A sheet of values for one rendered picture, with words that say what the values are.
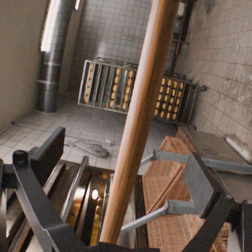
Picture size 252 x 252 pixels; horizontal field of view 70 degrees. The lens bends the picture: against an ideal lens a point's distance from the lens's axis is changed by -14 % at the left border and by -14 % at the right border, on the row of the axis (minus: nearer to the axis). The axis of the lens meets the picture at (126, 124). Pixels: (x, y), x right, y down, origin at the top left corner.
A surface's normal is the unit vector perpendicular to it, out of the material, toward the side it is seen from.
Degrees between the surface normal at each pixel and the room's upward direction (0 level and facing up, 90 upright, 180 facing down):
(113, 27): 90
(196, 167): 0
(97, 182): 90
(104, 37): 90
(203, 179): 0
